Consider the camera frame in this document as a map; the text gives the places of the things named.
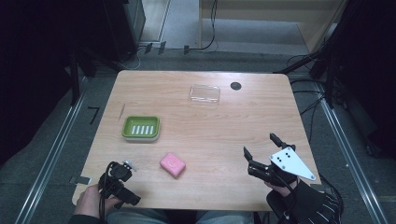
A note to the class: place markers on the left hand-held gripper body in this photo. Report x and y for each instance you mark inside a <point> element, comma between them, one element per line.
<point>120,186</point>

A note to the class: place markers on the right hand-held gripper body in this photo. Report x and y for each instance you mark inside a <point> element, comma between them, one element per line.
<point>289,163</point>

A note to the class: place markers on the green soap dish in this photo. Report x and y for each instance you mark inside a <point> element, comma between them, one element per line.
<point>127,132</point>

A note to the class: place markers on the pink soap bar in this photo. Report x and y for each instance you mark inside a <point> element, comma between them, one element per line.
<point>172,164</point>

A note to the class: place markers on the person's right hand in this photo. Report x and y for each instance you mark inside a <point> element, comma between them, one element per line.
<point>281,190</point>

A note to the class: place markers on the person's left hand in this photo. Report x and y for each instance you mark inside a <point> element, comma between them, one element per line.
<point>88,200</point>

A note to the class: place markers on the person's legs in jeans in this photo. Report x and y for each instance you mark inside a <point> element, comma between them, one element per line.
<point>137,216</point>

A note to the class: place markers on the dark tape strip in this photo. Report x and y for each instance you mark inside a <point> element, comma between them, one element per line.
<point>82,180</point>

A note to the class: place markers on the black round table grommet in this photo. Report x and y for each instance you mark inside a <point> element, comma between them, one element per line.
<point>236,86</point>

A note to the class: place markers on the clear plastic lid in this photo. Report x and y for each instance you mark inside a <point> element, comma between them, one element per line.
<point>205,94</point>

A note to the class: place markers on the black metal stand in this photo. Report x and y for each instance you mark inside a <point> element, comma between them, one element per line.
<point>328,71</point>
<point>74,77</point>

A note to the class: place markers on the light wooden cabinet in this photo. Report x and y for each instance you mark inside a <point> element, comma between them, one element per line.
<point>314,28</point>

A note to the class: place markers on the black cabinet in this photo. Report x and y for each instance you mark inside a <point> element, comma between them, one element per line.
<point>124,28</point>

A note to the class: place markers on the metal floor rail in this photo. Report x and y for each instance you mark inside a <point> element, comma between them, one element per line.
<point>348,149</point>
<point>53,155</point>

